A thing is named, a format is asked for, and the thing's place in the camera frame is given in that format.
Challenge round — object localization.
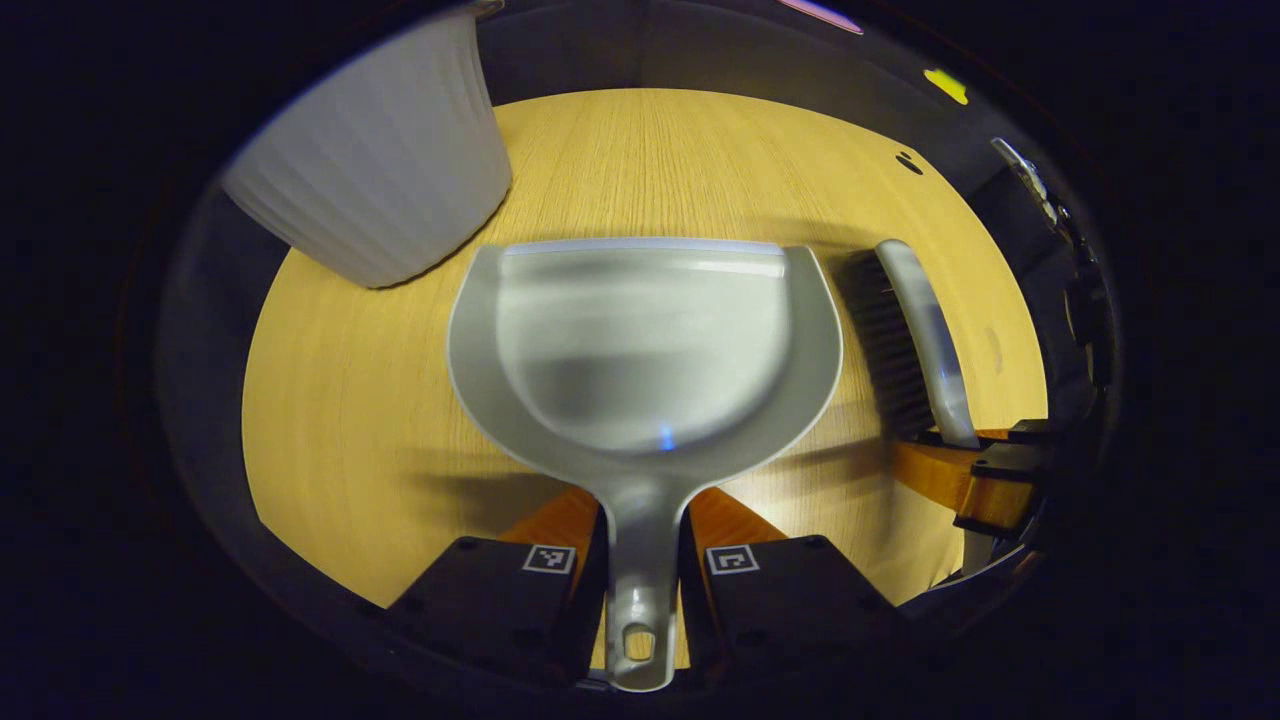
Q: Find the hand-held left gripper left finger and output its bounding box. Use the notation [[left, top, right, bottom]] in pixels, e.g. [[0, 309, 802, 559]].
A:
[[385, 487, 611, 693]]

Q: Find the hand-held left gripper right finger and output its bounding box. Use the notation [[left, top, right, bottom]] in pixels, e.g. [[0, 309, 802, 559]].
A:
[[676, 487, 913, 693]]

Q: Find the small light grey broom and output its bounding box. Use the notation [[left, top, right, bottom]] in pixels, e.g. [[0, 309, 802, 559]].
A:
[[840, 238, 996, 579]]

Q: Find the light grey dustpan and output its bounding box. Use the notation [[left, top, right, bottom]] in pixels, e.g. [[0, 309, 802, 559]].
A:
[[447, 237, 844, 693]]

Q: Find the light grey garbage bin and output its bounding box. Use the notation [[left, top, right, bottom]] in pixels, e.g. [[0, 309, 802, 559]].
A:
[[220, 8, 514, 290]]

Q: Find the wooden desktop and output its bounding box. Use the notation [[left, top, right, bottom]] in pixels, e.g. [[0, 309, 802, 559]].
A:
[[240, 88, 1049, 671]]

